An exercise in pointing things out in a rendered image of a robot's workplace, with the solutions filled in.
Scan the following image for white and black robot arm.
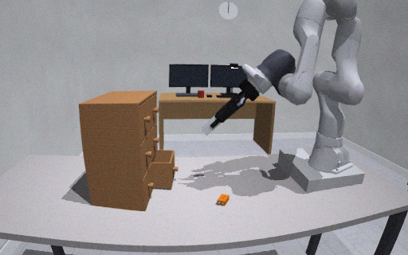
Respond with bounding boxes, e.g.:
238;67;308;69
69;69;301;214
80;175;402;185
242;0;364;175

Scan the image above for brown wooden drawer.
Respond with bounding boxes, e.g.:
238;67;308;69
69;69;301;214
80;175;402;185
139;100;151;142
140;133;152;176
150;123;159;159
143;165;154;207
149;94;159;128
151;150;178;189

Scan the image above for brown wooden chest of drawers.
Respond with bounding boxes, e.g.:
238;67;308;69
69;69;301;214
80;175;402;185
79;91;157;211

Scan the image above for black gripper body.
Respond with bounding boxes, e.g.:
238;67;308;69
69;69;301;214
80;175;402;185
235;80;260;102

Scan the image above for orange nine-volt battery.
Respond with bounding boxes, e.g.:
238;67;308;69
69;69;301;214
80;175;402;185
217;194;230;206

